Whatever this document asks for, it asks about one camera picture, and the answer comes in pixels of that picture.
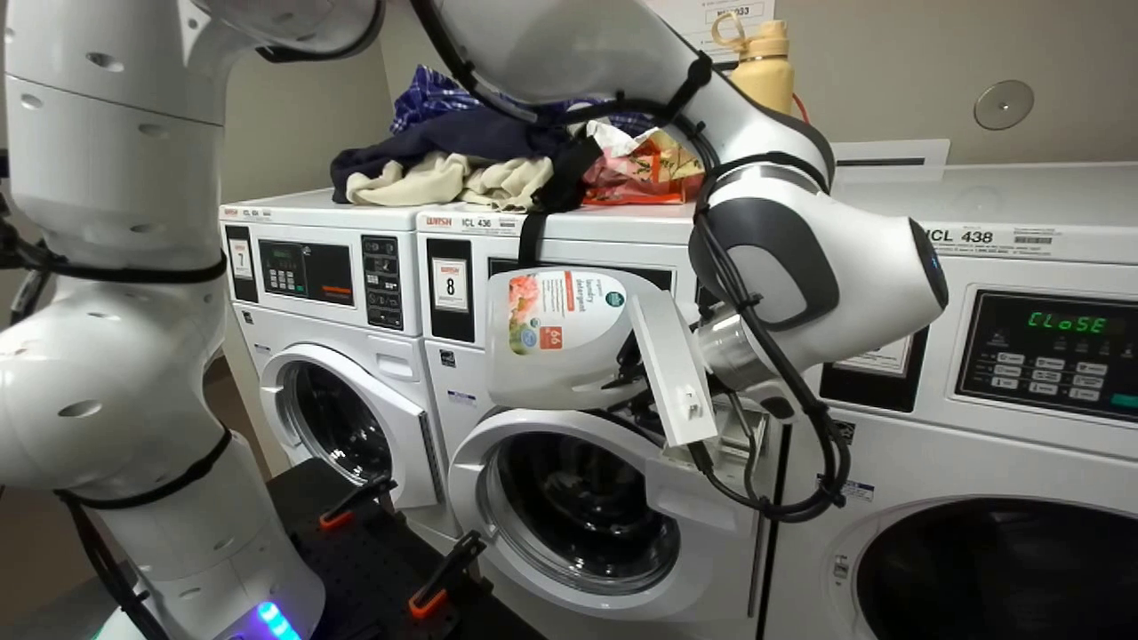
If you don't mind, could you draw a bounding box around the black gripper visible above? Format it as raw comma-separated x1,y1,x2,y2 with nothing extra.
603,370,677,436

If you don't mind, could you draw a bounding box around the white washing machine number 8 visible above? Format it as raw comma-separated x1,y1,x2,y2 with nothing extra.
412,199,823,640

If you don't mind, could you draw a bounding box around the white washing machine number 7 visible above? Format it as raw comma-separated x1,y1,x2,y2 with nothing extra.
219,184,452,530

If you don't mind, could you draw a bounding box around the white washing machine number 9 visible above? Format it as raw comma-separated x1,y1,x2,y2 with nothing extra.
762,155,1138,640

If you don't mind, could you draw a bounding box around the round door of washer 8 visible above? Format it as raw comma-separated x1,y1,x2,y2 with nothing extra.
450,405,766,629

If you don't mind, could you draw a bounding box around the red orange garment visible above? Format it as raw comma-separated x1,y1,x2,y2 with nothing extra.
577,122,711,213

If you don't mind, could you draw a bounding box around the black orange clamp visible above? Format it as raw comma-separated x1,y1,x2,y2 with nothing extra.
312,472,401,538
401,525,497,626

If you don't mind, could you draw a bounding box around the white crumpled garment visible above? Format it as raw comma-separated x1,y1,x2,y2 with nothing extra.
585,117,656,162

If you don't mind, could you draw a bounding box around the round door of washer 7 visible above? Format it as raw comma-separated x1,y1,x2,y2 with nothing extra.
258,339,443,517

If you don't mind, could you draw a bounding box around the navy blue garment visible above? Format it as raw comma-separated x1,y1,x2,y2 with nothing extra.
328,102,599,204

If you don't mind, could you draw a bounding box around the beige garment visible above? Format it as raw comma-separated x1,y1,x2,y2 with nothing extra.
343,148,559,213

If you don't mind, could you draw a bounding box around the black base table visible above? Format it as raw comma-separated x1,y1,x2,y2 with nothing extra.
265,456,547,640

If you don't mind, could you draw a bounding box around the white slotted card box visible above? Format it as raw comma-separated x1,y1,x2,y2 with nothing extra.
830,135,957,184

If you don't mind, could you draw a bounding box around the yellow water bottle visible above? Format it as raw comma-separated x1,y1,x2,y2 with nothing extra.
724,19,802,117

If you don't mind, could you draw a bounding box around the black strap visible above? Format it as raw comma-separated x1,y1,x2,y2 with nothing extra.
515,129,609,269

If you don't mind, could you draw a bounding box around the round wall plate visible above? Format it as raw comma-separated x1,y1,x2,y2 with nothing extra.
971,76,1043,135

